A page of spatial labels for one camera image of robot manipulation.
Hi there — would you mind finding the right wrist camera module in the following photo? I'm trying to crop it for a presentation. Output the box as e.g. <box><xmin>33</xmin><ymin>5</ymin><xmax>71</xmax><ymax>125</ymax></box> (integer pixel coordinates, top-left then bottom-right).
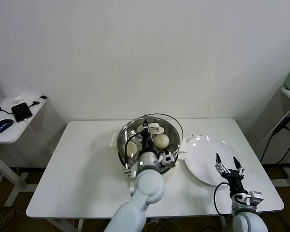
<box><xmin>247</xmin><ymin>190</ymin><xmax>264</xmax><ymax>206</ymax></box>

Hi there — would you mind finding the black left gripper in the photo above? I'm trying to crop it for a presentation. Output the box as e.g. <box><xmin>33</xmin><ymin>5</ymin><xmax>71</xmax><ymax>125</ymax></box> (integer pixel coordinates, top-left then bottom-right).
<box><xmin>139</xmin><ymin>118</ymin><xmax>156</xmax><ymax>153</ymax></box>

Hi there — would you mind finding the white side desk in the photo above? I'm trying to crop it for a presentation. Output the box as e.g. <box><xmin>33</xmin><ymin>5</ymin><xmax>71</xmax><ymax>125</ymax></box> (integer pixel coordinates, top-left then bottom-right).
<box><xmin>0</xmin><ymin>96</ymin><xmax>48</xmax><ymax>207</ymax></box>

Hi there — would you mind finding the black power cable with adapter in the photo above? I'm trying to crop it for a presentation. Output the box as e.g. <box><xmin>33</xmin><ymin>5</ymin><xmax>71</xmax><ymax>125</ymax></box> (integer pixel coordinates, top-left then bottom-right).
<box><xmin>260</xmin><ymin>116</ymin><xmax>290</xmax><ymax>165</ymax></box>

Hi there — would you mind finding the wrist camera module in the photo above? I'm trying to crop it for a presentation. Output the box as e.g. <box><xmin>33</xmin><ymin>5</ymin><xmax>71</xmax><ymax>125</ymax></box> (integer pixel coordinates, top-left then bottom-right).
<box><xmin>159</xmin><ymin>151</ymin><xmax>176</xmax><ymax>167</ymax></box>
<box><xmin>247</xmin><ymin>190</ymin><xmax>264</xmax><ymax>206</ymax></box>

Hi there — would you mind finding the blue computer mouse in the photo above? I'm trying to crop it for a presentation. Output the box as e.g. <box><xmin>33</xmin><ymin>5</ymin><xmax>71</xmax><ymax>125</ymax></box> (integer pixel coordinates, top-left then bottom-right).
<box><xmin>0</xmin><ymin>119</ymin><xmax>15</xmax><ymax>133</ymax></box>

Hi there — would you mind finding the white phone charging cable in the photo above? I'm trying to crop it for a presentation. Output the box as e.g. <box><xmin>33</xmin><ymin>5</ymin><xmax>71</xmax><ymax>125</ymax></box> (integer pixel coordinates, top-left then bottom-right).
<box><xmin>24</xmin><ymin>118</ymin><xmax>54</xmax><ymax>155</ymax></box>

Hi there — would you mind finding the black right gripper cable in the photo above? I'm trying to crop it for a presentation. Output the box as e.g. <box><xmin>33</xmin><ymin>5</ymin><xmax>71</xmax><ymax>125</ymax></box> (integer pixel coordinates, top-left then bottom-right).
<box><xmin>213</xmin><ymin>182</ymin><xmax>232</xmax><ymax>215</ymax></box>

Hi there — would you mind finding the white round plate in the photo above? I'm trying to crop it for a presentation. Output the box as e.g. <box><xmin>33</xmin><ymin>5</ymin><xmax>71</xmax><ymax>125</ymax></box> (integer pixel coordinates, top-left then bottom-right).
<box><xmin>183</xmin><ymin>135</ymin><xmax>242</xmax><ymax>187</ymax></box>

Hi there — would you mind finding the black smartphone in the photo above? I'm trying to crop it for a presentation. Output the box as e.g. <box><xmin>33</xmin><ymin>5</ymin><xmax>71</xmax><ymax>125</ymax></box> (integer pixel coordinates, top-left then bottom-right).
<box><xmin>11</xmin><ymin>101</ymin><xmax>33</xmax><ymax>123</ymax></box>

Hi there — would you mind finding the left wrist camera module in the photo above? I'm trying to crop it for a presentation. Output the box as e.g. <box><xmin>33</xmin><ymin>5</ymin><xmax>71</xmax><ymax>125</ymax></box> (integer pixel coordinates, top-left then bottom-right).
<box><xmin>159</xmin><ymin>151</ymin><xmax>176</xmax><ymax>167</ymax></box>

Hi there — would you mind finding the black usb adapter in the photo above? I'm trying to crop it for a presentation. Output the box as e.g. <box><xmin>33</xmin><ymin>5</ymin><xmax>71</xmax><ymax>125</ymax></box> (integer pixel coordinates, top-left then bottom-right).
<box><xmin>31</xmin><ymin>95</ymin><xmax>48</xmax><ymax>107</ymax></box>

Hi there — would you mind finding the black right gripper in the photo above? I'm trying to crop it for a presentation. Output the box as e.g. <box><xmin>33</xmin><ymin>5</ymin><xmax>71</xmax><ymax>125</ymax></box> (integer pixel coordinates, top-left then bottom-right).
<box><xmin>215</xmin><ymin>152</ymin><xmax>247</xmax><ymax>194</ymax></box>

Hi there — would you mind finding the stainless steel steamer basket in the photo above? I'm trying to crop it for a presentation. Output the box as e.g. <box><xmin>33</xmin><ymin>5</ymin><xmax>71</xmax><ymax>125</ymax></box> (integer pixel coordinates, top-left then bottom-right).
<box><xmin>116</xmin><ymin>117</ymin><xmax>182</xmax><ymax>174</ymax></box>

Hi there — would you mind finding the glass lid with cream handle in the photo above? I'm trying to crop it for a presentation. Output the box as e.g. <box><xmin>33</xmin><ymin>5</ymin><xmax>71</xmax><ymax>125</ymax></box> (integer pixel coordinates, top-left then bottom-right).
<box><xmin>122</xmin><ymin>112</ymin><xmax>185</xmax><ymax>170</ymax></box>

